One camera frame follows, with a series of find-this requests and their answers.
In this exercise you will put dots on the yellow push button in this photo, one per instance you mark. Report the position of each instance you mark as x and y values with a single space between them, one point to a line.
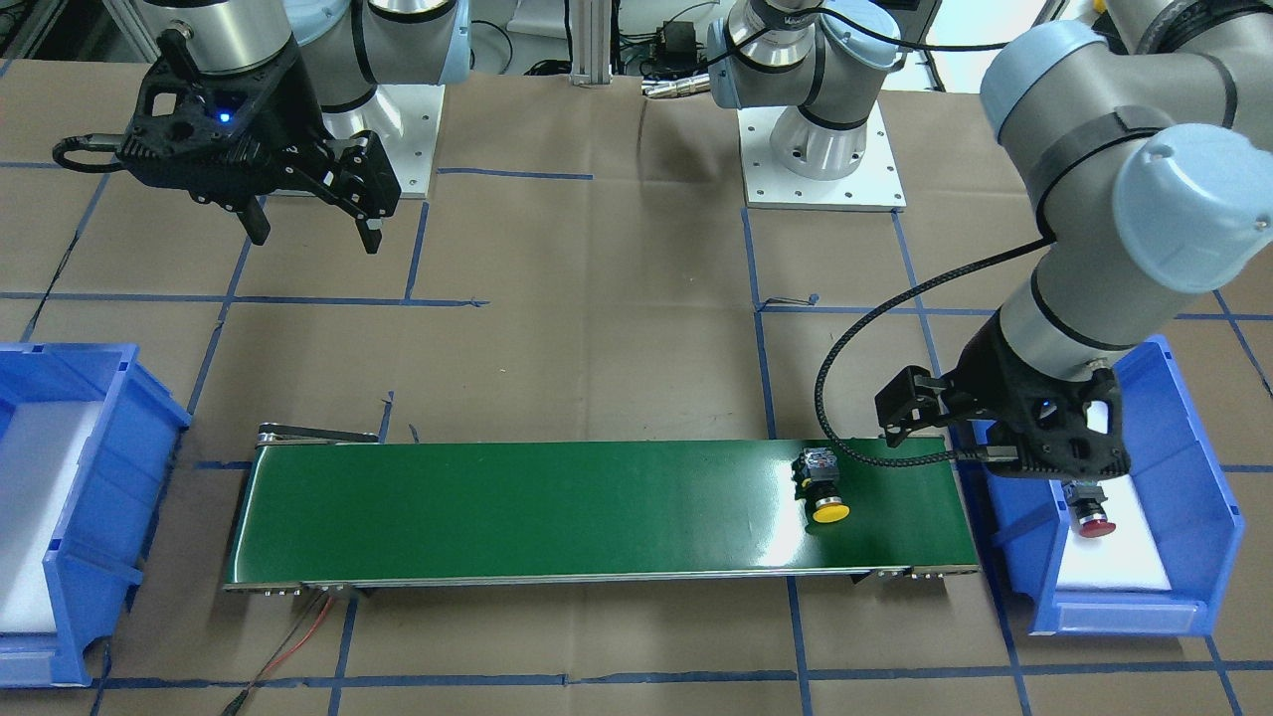
816 476

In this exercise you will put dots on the red push button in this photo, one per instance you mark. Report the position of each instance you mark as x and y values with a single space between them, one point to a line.
1085 500

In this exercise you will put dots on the brown paper table cover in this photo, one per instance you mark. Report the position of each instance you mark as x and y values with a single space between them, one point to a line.
584 268

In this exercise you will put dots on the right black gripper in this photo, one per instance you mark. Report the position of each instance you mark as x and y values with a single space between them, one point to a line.
296 111

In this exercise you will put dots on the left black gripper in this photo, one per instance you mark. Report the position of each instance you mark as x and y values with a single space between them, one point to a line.
980 376

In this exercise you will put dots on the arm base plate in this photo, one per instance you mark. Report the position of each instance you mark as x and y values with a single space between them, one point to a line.
407 120
792 164

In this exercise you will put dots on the aluminium frame post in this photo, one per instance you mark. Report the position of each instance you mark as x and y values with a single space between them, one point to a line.
591 28

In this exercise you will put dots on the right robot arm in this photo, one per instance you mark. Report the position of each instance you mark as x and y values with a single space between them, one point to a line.
348 47

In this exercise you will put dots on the blue bin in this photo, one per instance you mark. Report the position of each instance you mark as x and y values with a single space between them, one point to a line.
1192 513
93 562

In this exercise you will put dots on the green conveyor belt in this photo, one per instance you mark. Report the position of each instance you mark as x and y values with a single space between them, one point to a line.
347 515

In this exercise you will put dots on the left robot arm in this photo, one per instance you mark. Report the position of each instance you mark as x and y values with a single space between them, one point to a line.
1148 174

